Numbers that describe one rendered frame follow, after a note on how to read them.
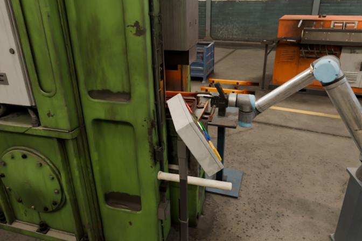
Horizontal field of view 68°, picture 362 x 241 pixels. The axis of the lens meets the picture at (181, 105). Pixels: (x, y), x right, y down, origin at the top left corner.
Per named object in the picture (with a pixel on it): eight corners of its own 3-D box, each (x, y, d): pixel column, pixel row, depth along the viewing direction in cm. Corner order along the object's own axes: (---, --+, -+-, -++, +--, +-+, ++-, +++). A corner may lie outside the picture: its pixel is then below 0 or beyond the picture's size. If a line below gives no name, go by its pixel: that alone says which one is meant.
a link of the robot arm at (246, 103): (254, 112, 171) (256, 97, 167) (234, 110, 174) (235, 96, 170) (255, 106, 179) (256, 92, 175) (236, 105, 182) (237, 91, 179)
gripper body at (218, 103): (209, 107, 179) (227, 108, 176) (209, 94, 176) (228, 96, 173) (211, 103, 186) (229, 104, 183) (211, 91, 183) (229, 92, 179)
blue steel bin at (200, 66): (214, 72, 617) (215, 40, 589) (205, 82, 547) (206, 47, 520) (166, 69, 655) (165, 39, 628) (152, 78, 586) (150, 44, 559)
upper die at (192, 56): (196, 58, 181) (196, 43, 177) (189, 65, 163) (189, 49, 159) (138, 55, 192) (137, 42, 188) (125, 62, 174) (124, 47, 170)
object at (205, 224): (228, 196, 239) (228, 195, 239) (218, 252, 188) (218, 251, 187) (185, 189, 250) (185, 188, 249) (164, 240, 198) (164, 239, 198)
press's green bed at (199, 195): (206, 196, 240) (207, 151, 222) (196, 229, 207) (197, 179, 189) (148, 186, 254) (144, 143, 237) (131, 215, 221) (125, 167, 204)
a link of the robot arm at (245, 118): (254, 123, 184) (256, 106, 180) (248, 130, 175) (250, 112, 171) (241, 120, 189) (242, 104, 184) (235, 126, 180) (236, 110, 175)
